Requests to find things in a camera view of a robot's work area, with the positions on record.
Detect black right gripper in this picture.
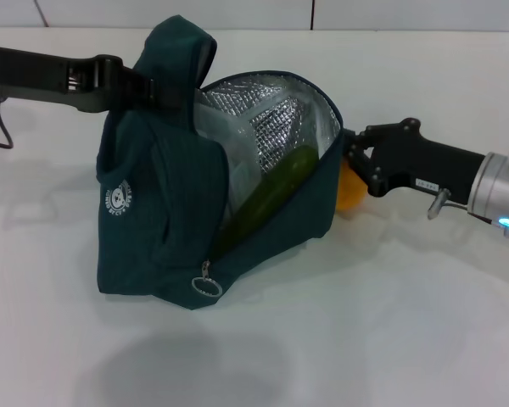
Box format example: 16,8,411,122
343,118,487,204

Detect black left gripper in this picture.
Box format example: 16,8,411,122
0,44,188,114

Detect yellow orange pear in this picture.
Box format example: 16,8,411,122
336,163,369,212

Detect green cucumber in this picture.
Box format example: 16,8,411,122
214,146,319,264

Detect dark teal insulated lunch bag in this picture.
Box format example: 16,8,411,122
95,27,347,311

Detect clear container with blue lid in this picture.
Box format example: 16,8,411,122
193,95,260,221

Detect right gripper cable with plug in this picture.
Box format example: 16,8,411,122
427,189,500,225

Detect clear zipper pull ring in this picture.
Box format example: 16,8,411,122
190,260,222,298

